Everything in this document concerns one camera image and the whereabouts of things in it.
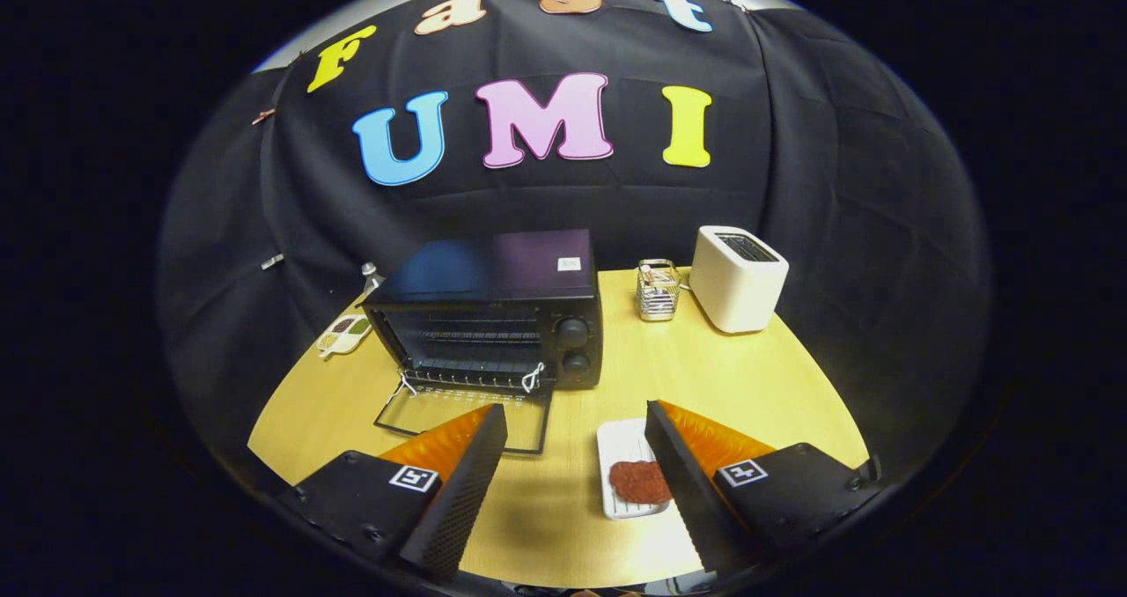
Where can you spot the clear plastic bottle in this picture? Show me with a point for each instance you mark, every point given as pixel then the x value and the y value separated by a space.
pixel 371 277

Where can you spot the black backdrop cloth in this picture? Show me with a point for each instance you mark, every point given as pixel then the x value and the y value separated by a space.
pixel 819 183

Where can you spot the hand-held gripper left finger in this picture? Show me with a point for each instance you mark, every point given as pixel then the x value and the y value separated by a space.
pixel 462 491

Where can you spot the white divided condiment dish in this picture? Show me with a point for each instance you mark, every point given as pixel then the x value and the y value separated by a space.
pixel 343 335

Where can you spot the white rectangular plate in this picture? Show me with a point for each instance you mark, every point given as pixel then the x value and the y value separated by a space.
pixel 621 443

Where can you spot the black toaster oven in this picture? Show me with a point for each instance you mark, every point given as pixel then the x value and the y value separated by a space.
pixel 493 271

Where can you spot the white bread toaster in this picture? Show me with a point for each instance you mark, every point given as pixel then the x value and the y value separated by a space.
pixel 735 284

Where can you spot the pink clip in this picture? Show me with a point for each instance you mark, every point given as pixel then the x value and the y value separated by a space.
pixel 262 116

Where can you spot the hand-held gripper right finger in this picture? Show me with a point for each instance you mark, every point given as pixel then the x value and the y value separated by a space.
pixel 682 491

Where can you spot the reddish brown steak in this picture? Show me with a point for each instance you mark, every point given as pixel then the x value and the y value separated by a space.
pixel 636 482

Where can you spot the white clip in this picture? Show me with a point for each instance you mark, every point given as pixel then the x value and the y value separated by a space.
pixel 272 261

